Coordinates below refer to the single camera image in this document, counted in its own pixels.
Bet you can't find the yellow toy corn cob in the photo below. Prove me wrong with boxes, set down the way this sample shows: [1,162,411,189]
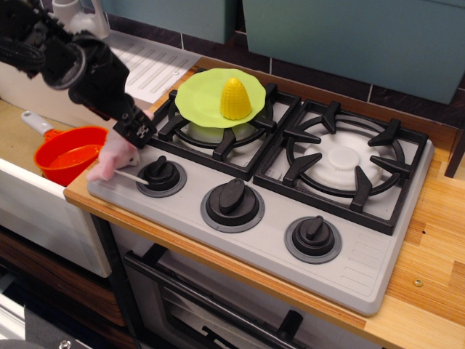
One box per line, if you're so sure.
[220,77,251,120]

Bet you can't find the grey toy stove top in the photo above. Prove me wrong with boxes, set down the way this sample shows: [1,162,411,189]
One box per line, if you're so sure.
[86,68,435,317]

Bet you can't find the teal box on wall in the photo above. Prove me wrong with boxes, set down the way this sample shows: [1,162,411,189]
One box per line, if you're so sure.
[102,1,464,104]

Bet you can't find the pink plush toy animal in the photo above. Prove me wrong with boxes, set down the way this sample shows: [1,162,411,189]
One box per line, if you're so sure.
[86,121,155,182]

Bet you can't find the grey toy faucet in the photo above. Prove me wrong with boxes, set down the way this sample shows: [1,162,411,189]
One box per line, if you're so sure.
[52,0,110,39]

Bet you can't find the black right burner grate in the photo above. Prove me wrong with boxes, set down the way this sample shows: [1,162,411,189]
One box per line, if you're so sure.
[254,100,434,236]

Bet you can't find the black stove knob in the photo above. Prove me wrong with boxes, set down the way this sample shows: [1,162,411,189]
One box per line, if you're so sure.
[284,215,342,265]
[137,156,187,198]
[201,178,265,233]

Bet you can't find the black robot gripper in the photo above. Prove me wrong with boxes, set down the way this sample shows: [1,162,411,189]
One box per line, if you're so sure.
[43,32,156,148]

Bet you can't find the black right stove knob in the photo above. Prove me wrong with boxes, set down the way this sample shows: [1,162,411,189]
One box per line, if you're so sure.
[284,215,342,265]

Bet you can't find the black left stove knob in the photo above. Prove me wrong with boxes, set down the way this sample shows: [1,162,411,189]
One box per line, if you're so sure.
[137,156,187,198]

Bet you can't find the toy oven door black handle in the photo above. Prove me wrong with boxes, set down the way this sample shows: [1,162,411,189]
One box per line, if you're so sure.
[123,244,307,348]

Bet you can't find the black middle stove knob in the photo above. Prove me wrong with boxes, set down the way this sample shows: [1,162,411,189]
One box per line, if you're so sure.
[201,178,265,233]

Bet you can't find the white toy sink basin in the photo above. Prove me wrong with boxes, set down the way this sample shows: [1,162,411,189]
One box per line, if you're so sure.
[1,31,199,278]

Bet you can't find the light green plastic plate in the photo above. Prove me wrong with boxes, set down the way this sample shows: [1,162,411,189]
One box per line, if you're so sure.
[175,68,266,129]

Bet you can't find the orange toy pot grey handle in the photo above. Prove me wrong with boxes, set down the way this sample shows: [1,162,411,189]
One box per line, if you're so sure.
[21,111,108,186]

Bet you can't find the black left burner grate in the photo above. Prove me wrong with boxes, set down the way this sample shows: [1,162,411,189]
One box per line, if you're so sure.
[149,84,302,180]

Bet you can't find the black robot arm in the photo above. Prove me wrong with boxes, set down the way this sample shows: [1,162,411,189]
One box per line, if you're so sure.
[1,1,156,148]

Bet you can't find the black burner grate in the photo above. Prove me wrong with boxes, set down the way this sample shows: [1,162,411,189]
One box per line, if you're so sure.
[149,84,302,180]
[254,100,434,236]

